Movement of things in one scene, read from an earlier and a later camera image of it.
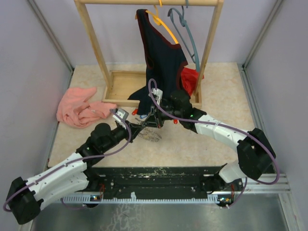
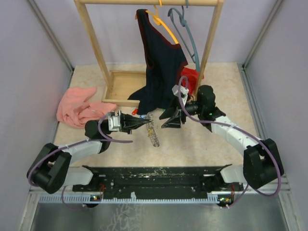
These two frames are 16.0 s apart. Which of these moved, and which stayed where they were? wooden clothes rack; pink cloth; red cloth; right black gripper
Moved: right black gripper
Stayed: wooden clothes rack; pink cloth; red cloth
